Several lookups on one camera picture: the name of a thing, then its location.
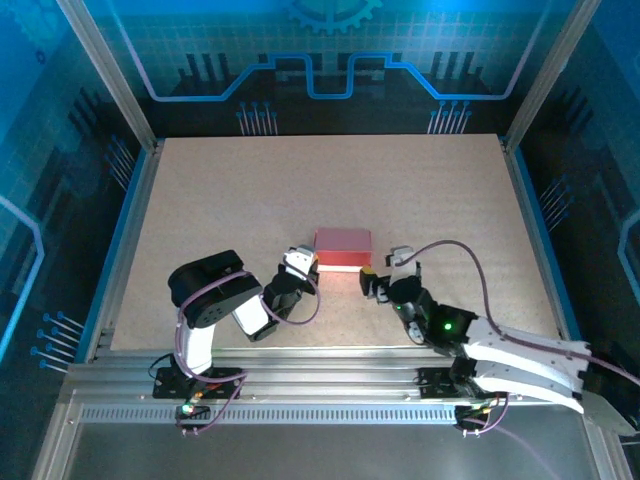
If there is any slotted aluminium strip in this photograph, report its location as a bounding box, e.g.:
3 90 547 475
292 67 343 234
79 405 459 425

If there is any aluminium mounting beam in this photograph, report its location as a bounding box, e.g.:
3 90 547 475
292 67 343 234
58 344 609 406

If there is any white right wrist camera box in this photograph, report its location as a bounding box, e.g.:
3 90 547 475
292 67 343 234
383 245 420 286

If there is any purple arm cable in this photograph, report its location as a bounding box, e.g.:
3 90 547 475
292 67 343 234
172 269 322 437
399 239 640 437

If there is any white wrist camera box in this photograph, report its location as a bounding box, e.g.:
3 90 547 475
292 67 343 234
383 245 420 286
281 244 320 277

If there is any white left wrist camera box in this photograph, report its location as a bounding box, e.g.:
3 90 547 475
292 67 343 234
281 244 320 277

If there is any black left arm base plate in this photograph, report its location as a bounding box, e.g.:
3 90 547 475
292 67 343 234
152 367 242 400

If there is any small black connector board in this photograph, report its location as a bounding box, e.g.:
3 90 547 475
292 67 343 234
453 404 496 427
174 402 212 420

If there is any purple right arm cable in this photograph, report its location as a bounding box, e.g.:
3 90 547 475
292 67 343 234
399 239 640 437

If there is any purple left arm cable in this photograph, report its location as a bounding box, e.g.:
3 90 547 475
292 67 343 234
172 269 322 437

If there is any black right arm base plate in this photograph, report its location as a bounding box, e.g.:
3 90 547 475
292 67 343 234
418 367 507 400

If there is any grey metal sheet panel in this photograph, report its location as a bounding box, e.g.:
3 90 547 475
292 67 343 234
64 424 601 480

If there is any aluminium side rail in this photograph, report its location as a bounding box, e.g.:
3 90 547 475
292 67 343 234
499 137 577 362
83 138 166 364

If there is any aluminium frame post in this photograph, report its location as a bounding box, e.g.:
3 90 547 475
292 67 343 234
55 0 160 151
503 0 600 151

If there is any pink paper box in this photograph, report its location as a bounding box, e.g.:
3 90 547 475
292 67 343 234
313 227 375 274

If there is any blue table edge strip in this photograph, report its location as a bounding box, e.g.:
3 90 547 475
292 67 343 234
511 146 591 363
73 146 152 363

